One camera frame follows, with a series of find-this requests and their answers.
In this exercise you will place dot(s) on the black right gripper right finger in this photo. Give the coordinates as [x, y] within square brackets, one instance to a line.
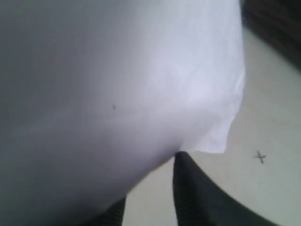
[198, 201]

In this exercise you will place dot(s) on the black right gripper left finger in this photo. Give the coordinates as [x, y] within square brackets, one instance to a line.
[113, 216]

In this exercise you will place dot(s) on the white t-shirt with red lettering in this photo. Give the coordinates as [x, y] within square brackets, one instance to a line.
[96, 94]

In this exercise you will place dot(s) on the dark brown wicker basket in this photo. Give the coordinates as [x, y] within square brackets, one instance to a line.
[278, 22]

